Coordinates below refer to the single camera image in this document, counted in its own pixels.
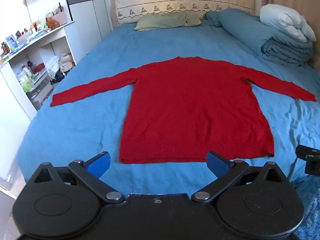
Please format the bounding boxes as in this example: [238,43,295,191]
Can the blue printed box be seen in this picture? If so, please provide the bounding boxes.
[5,34,18,50]

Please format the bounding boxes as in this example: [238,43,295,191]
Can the green pillow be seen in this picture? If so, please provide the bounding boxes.
[133,12,202,31]

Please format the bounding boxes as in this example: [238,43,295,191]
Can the white shelf unit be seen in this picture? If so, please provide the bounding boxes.
[0,20,77,120]

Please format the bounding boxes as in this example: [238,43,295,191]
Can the red sweater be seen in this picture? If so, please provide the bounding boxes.
[50,56,317,165]

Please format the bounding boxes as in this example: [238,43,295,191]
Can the white folded quilt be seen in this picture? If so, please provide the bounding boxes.
[259,4,317,43]

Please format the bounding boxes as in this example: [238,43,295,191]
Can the grey and white wardrobe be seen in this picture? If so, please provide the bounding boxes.
[62,0,112,63]

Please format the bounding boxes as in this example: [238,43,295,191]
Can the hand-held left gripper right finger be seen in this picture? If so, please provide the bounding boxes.
[191,151,288,204]

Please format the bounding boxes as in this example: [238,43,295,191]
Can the pink box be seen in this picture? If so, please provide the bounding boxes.
[51,11,67,25]

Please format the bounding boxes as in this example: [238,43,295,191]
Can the white plastic bag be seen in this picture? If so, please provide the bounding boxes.
[47,56,62,78]

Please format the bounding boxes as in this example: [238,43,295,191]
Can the beige bag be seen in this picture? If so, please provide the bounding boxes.
[59,52,75,73]

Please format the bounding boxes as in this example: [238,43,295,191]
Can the bed with blue sheet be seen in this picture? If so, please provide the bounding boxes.
[16,19,320,240]

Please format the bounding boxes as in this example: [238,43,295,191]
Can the blue rolled duvet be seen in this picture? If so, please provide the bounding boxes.
[204,8,313,67]

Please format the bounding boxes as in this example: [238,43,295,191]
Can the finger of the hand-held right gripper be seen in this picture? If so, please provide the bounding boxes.
[296,145,320,176]

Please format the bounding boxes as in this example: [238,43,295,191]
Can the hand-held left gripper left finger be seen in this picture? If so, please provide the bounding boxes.
[33,151,125,205]

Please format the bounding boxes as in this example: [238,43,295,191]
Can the brown plush toy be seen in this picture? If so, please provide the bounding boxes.
[46,17,61,30]

